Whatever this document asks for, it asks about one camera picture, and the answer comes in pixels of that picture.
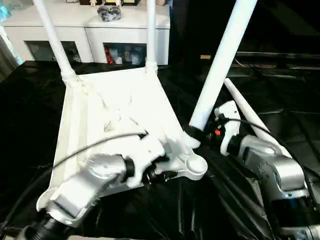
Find black flat monitor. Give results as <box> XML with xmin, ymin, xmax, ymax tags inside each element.
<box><xmin>234</xmin><ymin>51</ymin><xmax>320</xmax><ymax>70</ymax></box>

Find white sideboard cabinet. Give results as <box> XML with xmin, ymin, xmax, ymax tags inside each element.
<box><xmin>1</xmin><ymin>3</ymin><xmax>171</xmax><ymax>66</ymax></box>

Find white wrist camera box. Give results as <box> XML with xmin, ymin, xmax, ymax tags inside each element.
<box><xmin>214</xmin><ymin>100</ymin><xmax>242</xmax><ymax>158</ymax></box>
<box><xmin>125</xmin><ymin>135</ymin><xmax>168</xmax><ymax>188</ymax></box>

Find white plastic table leg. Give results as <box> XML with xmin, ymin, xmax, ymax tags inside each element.
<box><xmin>223</xmin><ymin>78</ymin><xmax>294</xmax><ymax>159</ymax></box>
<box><xmin>145</xmin><ymin>0</ymin><xmax>159</xmax><ymax>73</ymax></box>
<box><xmin>32</xmin><ymin>0</ymin><xmax>76</xmax><ymax>79</ymax></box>
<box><xmin>185</xmin><ymin>0</ymin><xmax>259</xmax><ymax>149</ymax></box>

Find pale blue plastic bag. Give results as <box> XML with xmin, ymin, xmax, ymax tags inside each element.
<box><xmin>0</xmin><ymin>4</ymin><xmax>12</xmax><ymax>19</ymax></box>

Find white plastic table top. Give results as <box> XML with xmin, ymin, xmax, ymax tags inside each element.
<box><xmin>36</xmin><ymin>65</ymin><xmax>209</xmax><ymax>214</ymax></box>

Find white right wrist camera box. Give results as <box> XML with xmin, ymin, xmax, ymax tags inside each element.
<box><xmin>214</xmin><ymin>100</ymin><xmax>242</xmax><ymax>158</ymax></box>

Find grey crumpled object on cabinet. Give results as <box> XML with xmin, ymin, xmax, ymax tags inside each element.
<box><xmin>96</xmin><ymin>5</ymin><xmax>123</xmax><ymax>23</ymax></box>

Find black work mat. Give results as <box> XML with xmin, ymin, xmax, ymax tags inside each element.
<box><xmin>0</xmin><ymin>59</ymin><xmax>320</xmax><ymax>240</ymax></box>

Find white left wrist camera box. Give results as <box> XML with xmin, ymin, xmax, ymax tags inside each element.
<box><xmin>125</xmin><ymin>135</ymin><xmax>168</xmax><ymax>188</ymax></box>

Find black speaker cabinet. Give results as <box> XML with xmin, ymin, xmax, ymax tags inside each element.
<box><xmin>168</xmin><ymin>0</ymin><xmax>237</xmax><ymax>67</ymax></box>

